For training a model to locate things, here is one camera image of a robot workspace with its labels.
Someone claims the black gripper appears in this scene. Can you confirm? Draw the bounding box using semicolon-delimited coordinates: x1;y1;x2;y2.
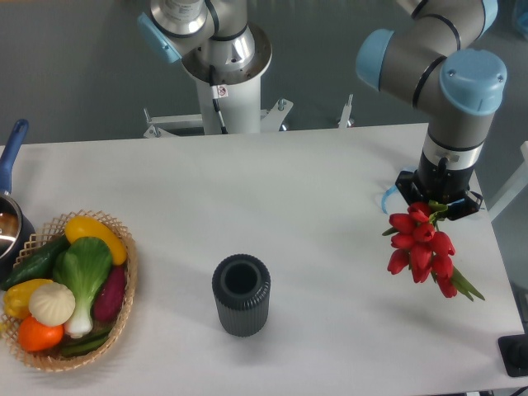
395;154;483;220

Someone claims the red tulip bouquet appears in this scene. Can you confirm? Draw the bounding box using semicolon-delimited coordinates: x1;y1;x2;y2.
383;200;485;301

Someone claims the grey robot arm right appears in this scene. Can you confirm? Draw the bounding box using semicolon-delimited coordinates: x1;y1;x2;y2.
356;1;507;220

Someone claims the black device at table edge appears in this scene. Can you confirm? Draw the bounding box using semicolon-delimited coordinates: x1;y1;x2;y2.
497;334;527;378

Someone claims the dark ribbed cylindrical vase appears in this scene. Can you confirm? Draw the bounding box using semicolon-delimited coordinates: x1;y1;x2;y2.
211;254;271;337

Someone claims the purple sweet potato toy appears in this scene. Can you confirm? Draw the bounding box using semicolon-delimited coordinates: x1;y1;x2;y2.
92;266;126;323

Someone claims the yellow banana-shaped squash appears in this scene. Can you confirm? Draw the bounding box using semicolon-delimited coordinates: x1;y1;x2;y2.
64;215;129;266

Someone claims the green bok choy toy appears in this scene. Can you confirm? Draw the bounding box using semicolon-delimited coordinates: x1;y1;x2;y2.
52;237;112;339

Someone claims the dark green vegetable toy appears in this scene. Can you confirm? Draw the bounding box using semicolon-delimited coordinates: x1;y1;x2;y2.
59;328;111;358

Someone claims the woven bamboo basket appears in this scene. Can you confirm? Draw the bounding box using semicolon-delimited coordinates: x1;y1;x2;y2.
1;210;138;372

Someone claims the white steamed bun toy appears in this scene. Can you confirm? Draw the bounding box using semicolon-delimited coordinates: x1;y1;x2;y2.
28;282;76;327

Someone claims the green cucumber toy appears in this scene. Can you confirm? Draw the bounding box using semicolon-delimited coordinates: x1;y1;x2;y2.
1;235;70;291

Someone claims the orange fruit toy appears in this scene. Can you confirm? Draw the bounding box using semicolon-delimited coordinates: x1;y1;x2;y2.
17;316;64;352

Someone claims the yellow bell pepper toy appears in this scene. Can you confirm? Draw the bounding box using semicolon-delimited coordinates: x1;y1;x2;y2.
3;279;53;320

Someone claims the blue cable tie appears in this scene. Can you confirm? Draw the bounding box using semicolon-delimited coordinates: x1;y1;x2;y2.
379;184;398;215

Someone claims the white frame at right edge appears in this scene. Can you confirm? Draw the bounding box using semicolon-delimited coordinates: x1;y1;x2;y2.
487;141;527;222

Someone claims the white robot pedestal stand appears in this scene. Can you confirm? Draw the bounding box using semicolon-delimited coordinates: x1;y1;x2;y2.
144;77;294;139

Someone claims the black cable on pedestal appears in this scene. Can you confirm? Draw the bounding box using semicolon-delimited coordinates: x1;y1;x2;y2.
208;64;229;135

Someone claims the blue handled saucepan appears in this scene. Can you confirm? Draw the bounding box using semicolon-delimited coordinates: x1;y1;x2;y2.
1;119;35;281

